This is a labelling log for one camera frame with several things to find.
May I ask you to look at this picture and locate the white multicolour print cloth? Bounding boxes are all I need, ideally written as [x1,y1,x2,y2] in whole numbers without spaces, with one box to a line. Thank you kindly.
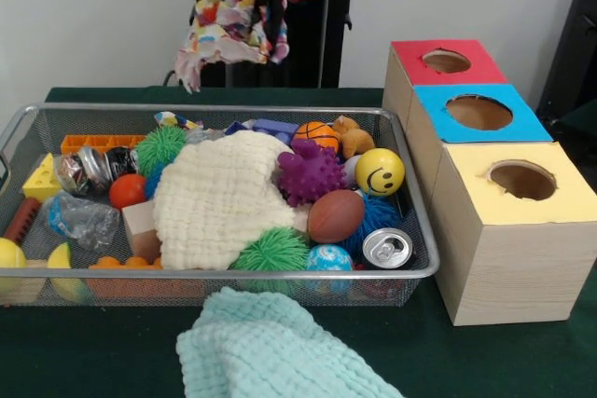
[174,0,291,94]

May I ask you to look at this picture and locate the cream knitted cloth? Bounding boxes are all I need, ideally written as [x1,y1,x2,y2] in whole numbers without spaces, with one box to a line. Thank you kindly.
[152,130,311,271]

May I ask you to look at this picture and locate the mint green knitted cloth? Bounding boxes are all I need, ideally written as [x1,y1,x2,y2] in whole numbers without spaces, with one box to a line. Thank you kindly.
[177,284,402,398]

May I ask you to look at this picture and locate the wooden box with three holes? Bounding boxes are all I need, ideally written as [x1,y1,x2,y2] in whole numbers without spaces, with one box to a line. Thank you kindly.
[382,39,597,326]

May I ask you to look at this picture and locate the orange toy basketball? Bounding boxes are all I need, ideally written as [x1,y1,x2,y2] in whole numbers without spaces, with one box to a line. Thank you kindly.
[294,121,341,151]

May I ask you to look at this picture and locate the purple spiky ball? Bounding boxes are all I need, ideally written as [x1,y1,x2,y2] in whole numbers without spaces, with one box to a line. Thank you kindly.
[277,139,348,207]

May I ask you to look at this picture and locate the green spiky ball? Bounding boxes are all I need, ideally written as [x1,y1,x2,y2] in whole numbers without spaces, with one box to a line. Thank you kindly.
[136,125,188,176]
[230,226,312,296]

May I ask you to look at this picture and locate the yellow smiley face ball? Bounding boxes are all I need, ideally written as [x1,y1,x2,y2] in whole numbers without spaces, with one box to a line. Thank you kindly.
[355,147,406,197]

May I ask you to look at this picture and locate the brown toy football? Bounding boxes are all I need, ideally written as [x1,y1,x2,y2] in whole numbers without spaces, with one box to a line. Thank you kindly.
[308,190,366,243]

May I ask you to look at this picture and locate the orange plastic tray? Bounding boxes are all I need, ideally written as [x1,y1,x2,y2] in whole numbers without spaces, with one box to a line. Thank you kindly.
[61,133,148,155]

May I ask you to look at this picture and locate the red ball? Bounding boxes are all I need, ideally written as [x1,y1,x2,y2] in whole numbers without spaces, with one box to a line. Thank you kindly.
[109,173,149,211]

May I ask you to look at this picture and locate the plain wooden block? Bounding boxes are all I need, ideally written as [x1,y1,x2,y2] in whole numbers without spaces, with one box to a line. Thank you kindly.
[121,199,162,264]

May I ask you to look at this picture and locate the silver drink can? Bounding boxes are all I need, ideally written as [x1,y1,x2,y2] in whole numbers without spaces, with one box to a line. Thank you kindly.
[362,227,413,268]

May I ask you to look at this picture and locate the yellow cheese wedge toy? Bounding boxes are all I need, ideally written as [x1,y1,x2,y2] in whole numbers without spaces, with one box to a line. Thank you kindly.
[22,153,64,203]

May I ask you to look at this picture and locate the orange toy brick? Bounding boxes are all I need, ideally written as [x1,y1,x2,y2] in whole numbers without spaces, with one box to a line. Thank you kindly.
[89,254,165,275]

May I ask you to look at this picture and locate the plain yellow ball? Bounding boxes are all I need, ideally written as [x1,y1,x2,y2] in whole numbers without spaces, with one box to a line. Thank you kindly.
[0,237,29,304]

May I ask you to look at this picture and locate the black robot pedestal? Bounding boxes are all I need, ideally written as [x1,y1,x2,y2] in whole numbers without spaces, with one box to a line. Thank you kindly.
[180,0,376,89]

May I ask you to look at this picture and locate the shallow wire mesh bin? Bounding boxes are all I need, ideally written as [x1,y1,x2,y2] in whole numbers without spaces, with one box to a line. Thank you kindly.
[0,103,441,308]

